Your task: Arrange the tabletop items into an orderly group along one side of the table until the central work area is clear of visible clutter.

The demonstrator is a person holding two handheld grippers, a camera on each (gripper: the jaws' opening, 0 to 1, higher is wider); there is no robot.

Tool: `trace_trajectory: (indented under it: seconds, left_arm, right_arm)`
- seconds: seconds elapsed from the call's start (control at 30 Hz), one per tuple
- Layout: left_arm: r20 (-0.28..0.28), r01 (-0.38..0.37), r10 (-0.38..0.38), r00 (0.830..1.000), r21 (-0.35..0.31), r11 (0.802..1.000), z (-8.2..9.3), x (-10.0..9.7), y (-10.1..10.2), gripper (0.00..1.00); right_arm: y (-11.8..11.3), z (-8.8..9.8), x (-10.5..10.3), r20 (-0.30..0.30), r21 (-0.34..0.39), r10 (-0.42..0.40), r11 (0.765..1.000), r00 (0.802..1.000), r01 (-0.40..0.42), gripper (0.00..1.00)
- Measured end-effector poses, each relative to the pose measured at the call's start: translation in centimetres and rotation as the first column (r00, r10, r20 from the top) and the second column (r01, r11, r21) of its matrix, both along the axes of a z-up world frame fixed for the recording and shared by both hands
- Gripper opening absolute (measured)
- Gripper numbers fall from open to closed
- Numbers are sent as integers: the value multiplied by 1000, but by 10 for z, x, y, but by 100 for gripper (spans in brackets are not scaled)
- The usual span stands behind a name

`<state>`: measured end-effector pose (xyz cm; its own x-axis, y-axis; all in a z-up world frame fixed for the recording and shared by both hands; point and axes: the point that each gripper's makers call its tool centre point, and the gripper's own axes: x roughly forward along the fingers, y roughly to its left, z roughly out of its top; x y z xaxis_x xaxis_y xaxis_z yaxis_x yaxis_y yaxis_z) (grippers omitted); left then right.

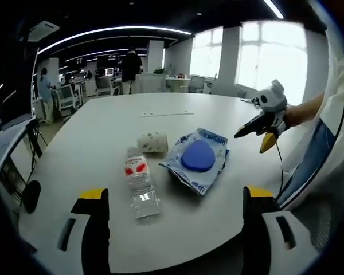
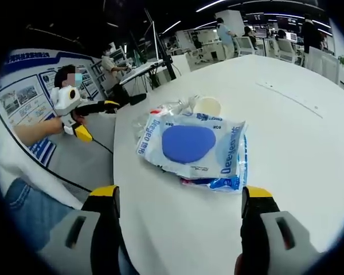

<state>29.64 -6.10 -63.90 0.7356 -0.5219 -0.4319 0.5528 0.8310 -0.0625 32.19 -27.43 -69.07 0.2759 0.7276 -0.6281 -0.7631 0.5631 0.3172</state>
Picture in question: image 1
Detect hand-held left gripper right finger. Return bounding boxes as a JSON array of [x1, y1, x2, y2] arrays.
[[242, 184, 322, 275]]

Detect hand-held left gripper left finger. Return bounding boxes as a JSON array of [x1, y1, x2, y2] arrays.
[[34, 187, 110, 275]]

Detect wet wipes packet blue lid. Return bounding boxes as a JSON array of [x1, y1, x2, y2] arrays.
[[158, 127, 232, 197]]

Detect clear plastic water bottle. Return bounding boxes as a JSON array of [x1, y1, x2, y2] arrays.
[[123, 146, 162, 220]]

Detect person's blue jeans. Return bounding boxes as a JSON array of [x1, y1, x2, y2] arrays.
[[279, 119, 344, 203]]

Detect person's white shirt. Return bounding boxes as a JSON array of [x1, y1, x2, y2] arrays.
[[277, 27, 344, 210]]

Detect black round stool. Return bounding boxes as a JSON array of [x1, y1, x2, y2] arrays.
[[22, 180, 42, 214]]

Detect grey office chair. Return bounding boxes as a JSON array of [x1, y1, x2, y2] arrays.
[[187, 75, 206, 94], [95, 76, 115, 97]]

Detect white table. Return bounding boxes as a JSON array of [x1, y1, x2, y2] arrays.
[[17, 91, 333, 275]]

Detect white partition counter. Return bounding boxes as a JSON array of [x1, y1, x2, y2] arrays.
[[136, 72, 167, 94]]

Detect white office chair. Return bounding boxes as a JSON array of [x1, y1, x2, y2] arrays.
[[56, 85, 81, 117]]

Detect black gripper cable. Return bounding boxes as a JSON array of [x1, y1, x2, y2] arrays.
[[274, 140, 285, 199]]

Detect white cable cover strip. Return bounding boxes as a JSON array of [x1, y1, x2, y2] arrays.
[[139, 111, 196, 118]]

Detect side desk with cables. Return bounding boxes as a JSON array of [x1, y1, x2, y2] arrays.
[[0, 114, 48, 207]]

